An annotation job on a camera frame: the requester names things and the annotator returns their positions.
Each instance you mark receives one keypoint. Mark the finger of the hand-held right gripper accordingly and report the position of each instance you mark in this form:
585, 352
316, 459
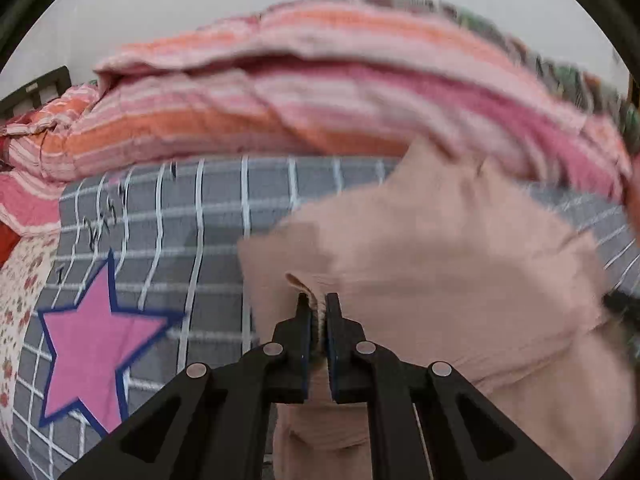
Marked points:
621, 304

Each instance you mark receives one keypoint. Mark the dark bed headboard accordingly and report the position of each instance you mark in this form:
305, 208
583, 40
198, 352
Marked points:
35, 92

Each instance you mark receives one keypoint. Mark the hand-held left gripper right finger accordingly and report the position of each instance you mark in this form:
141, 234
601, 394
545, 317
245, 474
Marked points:
331, 360

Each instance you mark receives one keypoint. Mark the pink knit sweater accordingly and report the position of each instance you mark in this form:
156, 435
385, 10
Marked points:
425, 260

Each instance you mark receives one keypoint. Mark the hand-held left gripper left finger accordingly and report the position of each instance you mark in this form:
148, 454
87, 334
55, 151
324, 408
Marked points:
304, 360

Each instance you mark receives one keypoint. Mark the cream floral sheet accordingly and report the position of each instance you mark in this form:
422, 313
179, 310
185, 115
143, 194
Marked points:
20, 300

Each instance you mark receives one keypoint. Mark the red orange cloth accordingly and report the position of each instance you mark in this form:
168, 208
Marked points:
6, 245

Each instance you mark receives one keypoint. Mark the grey checked star bedsheet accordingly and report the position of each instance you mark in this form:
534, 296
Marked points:
200, 260

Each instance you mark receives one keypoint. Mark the pink orange striped quilt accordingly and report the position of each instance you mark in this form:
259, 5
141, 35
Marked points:
300, 85

